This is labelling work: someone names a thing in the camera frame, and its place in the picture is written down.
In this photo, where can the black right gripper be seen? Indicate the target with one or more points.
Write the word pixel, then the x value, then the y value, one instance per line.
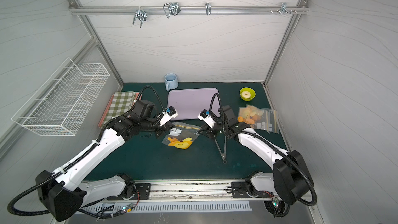
pixel 212 131

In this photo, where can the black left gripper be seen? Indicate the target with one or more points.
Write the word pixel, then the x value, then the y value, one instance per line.
pixel 159 129

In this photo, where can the clear zip bag with duck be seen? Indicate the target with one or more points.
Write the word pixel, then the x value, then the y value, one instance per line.
pixel 182 135

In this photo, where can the lavender plastic tray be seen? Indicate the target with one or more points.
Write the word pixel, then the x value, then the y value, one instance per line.
pixel 189 103

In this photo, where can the clear zip bag underneath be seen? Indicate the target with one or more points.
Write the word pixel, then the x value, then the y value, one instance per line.
pixel 250 115

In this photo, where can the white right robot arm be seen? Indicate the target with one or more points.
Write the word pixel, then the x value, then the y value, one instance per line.
pixel 291 177

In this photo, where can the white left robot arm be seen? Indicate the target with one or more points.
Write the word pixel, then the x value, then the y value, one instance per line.
pixel 63 192

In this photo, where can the pink tray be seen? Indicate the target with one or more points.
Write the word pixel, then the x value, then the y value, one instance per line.
pixel 107 109

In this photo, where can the green checkered cloth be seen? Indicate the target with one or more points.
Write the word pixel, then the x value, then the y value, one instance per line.
pixel 119 105

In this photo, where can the light blue ceramic mug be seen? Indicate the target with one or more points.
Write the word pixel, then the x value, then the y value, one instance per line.
pixel 171 81

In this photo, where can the green plastic bowl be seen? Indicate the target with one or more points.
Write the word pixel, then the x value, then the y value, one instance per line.
pixel 253 93

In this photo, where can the white vent strip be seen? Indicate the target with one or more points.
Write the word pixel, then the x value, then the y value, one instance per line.
pixel 193 207

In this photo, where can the metal hook clamp left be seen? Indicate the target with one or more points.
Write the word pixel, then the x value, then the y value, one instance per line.
pixel 139 17

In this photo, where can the metal hook clamp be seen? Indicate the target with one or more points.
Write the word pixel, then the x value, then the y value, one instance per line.
pixel 283 10
pixel 171 9
pixel 139 17

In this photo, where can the metal hook clamp middle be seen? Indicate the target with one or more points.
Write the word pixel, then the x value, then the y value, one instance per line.
pixel 171 9

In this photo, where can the metal hook small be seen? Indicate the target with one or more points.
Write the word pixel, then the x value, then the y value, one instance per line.
pixel 208 8

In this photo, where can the metal hook clamp right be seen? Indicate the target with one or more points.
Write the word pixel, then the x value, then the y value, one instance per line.
pixel 283 10

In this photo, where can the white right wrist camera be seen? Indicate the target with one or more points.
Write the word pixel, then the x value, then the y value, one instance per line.
pixel 207 118

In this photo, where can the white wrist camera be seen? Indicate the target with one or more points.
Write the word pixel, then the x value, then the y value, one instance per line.
pixel 207 118
pixel 167 115

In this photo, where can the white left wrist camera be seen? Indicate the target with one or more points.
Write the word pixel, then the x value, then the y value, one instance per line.
pixel 167 115

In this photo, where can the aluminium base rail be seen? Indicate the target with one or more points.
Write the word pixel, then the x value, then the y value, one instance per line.
pixel 164 190

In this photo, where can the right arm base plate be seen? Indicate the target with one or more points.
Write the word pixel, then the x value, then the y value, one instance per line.
pixel 241 189

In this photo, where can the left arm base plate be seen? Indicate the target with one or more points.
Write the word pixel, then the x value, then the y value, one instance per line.
pixel 143 191

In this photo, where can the white wire basket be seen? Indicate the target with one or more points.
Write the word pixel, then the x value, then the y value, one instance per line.
pixel 60 106

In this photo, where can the aluminium top rail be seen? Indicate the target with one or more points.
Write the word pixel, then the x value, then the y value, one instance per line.
pixel 185 10

